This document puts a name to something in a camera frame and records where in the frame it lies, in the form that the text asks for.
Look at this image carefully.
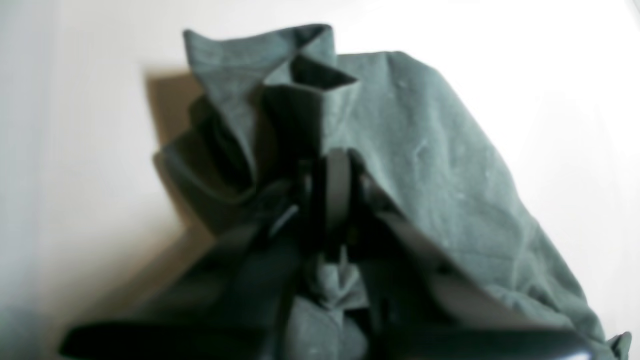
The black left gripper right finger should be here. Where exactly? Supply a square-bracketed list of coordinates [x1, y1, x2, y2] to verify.
[325, 149, 594, 360]

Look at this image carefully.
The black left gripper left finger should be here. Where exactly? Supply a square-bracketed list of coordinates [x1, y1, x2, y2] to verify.
[60, 161, 317, 360]

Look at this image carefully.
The grey t-shirt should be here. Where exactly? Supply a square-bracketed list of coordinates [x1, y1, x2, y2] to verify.
[162, 24, 632, 360]

